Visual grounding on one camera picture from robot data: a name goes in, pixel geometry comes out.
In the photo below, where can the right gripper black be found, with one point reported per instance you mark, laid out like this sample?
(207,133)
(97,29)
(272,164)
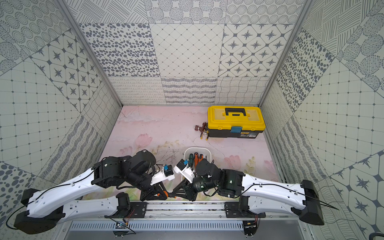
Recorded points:
(189,194)

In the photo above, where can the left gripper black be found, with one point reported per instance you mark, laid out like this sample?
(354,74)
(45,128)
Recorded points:
(148,191)

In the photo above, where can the small orange black screwdriver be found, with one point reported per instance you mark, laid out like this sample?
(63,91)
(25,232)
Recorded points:
(170,195)

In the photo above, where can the green black handle screwdriver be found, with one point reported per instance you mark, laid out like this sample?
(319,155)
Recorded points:
(190,157)

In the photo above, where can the white plastic storage box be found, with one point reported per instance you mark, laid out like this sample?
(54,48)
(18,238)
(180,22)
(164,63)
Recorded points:
(201,151)

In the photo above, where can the large orange black screwdriver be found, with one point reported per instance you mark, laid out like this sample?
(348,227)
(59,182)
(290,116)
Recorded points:
(196,159)

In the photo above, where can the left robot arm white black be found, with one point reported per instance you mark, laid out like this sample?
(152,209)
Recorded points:
(47,208)

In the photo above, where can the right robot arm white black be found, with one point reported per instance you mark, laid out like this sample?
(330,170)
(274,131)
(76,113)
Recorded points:
(261,195)

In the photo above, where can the left circuit board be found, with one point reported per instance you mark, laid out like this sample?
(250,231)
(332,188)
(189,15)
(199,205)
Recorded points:
(120,230)

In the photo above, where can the circuit board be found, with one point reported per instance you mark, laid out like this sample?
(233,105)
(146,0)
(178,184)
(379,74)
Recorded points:
(120,230)
(250,228)

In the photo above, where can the right circuit board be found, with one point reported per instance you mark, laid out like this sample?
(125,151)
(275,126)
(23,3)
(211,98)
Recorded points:
(250,228)

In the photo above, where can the yellow black toolbox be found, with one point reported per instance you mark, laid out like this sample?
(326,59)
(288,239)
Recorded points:
(235,122)

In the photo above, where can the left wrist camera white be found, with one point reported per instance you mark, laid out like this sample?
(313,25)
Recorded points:
(164,174)

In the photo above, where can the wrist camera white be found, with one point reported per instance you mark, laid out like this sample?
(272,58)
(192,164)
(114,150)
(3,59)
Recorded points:
(185,170)
(164,174)

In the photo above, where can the aluminium rail frame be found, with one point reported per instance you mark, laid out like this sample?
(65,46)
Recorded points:
(212,210)

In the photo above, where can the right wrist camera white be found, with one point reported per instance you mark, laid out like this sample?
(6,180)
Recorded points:
(185,170)

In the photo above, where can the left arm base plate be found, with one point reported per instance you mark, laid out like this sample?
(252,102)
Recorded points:
(135,209)

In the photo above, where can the white slotted cable duct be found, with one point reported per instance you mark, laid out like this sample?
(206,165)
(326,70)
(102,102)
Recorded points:
(159,226)

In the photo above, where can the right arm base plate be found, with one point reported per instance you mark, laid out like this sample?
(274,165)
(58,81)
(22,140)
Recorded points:
(239,210)

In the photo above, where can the yellow handled pliers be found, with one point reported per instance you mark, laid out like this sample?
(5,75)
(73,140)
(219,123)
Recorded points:
(204,131)

